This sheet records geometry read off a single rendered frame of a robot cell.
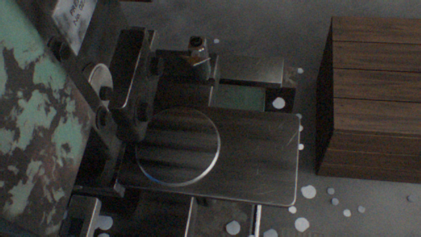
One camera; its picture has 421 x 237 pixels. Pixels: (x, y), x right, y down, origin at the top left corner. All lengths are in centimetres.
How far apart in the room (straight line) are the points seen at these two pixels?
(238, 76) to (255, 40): 88
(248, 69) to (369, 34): 55
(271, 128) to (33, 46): 42
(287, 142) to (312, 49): 110
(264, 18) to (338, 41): 57
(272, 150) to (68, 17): 34
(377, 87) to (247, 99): 50
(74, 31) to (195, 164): 28
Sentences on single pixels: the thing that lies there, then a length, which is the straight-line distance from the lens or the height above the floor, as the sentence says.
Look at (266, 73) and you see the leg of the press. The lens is 82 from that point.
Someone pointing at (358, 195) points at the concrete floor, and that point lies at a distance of 143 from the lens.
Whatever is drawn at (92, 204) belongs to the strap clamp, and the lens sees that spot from 63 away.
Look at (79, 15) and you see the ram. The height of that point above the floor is 106.
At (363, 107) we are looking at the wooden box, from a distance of 115.
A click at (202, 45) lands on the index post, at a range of 67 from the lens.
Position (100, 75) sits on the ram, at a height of 101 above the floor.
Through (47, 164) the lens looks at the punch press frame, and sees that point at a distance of 27.
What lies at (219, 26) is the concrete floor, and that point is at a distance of 174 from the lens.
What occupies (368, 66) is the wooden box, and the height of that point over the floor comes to 35.
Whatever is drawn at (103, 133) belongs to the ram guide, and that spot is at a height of 102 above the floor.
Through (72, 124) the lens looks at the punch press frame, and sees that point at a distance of 29.
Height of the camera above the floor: 132
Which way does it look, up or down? 62 degrees down
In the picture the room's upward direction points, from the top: 11 degrees counter-clockwise
